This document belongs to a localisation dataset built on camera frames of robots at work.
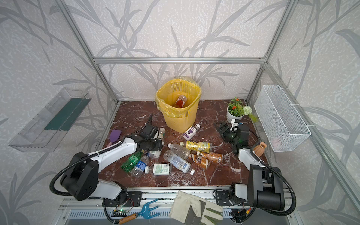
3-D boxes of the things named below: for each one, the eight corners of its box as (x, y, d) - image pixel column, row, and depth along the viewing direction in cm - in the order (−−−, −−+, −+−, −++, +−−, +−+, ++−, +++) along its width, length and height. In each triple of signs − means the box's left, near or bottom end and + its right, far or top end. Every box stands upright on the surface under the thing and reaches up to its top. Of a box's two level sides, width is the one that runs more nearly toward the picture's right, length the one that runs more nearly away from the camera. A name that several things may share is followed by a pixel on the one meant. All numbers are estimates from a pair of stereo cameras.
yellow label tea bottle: (179, 151, 94) (179, 146, 89) (181, 143, 97) (180, 139, 92) (211, 154, 92) (212, 150, 87) (211, 147, 96) (212, 142, 91)
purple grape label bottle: (182, 137, 100) (182, 134, 97) (195, 124, 108) (195, 121, 104) (188, 142, 98) (188, 139, 94) (201, 128, 105) (201, 125, 102)
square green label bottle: (145, 176, 83) (143, 173, 80) (147, 165, 87) (145, 163, 84) (171, 176, 83) (170, 173, 80) (172, 165, 87) (171, 163, 84)
